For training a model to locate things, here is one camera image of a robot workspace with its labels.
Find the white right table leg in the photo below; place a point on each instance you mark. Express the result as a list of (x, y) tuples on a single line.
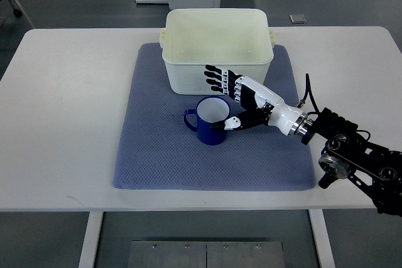
[(321, 238)]

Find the white plastic box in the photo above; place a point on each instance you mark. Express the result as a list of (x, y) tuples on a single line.
[(237, 39)]

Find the white left table leg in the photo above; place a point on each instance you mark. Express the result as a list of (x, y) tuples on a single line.
[(91, 240)]

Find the grey floor outlet plate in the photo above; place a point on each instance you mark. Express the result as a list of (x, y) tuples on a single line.
[(298, 18)]

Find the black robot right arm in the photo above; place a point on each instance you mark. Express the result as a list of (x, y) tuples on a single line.
[(373, 169)]

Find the white table leg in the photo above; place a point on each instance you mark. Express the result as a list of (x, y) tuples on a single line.
[(91, 240), (321, 238)]

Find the blue-grey textured mat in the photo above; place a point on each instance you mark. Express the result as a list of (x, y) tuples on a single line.
[(157, 151)]

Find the blue mug white inside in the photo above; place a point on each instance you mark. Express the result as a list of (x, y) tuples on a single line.
[(207, 112)]

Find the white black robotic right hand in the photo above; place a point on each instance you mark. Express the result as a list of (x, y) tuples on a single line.
[(261, 105)]

